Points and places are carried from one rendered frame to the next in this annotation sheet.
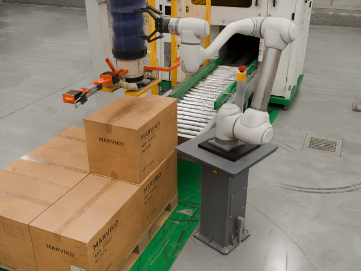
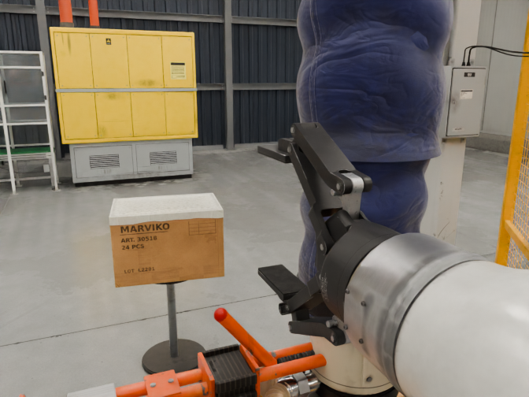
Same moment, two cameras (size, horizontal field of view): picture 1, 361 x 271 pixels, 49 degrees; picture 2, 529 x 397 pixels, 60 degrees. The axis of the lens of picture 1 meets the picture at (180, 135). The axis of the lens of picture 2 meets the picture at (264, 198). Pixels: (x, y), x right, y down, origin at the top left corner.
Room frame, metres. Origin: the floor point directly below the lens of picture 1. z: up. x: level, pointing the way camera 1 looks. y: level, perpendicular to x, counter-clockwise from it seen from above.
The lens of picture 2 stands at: (1.90, -0.08, 1.71)
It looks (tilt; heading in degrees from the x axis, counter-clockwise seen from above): 14 degrees down; 44
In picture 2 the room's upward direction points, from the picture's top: straight up
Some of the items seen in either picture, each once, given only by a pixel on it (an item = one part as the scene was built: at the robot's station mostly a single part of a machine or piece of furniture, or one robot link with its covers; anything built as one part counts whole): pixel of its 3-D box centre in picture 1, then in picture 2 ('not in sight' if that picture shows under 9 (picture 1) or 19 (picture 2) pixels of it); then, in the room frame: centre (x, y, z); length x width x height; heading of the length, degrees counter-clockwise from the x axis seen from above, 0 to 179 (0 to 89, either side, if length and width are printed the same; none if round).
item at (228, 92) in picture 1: (242, 81); not in sight; (4.19, -0.67, 0.60); 1.60 x 0.10 x 0.09; 157
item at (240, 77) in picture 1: (237, 126); not in sight; (3.22, -0.51, 0.50); 0.07 x 0.07 x 1.00; 67
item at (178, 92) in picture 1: (196, 75); not in sight; (4.40, -0.18, 0.60); 1.60 x 0.10 x 0.09; 157
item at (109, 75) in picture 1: (109, 78); (228, 375); (2.34, 0.43, 1.23); 0.10 x 0.08 x 0.06; 66
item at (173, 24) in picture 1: (175, 26); (422, 310); (2.15, 0.03, 1.58); 0.09 x 0.06 x 0.09; 156
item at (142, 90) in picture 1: (143, 84); not in sight; (2.53, 0.24, 1.13); 0.34 x 0.10 x 0.05; 156
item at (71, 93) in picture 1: (73, 96); not in sight; (2.02, 0.58, 1.23); 0.08 x 0.07 x 0.05; 156
